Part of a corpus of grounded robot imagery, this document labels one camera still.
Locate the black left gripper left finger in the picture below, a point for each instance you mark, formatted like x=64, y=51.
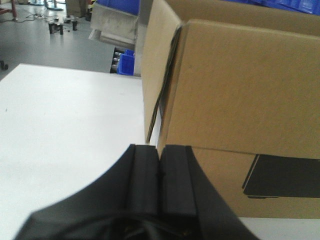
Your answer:
x=117, y=200

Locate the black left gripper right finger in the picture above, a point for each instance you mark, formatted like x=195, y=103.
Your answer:
x=192, y=203

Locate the brown cardboard EcoFlow box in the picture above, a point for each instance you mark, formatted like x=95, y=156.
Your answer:
x=240, y=84

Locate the blue bin under shelf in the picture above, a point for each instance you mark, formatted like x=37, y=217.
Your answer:
x=126, y=63

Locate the grey metal shelf unit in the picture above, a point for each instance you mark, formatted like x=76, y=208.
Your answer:
x=122, y=29

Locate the black stand on floor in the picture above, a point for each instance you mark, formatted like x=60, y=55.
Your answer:
x=60, y=28

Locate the blue bins top right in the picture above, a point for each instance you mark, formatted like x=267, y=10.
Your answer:
x=303, y=6

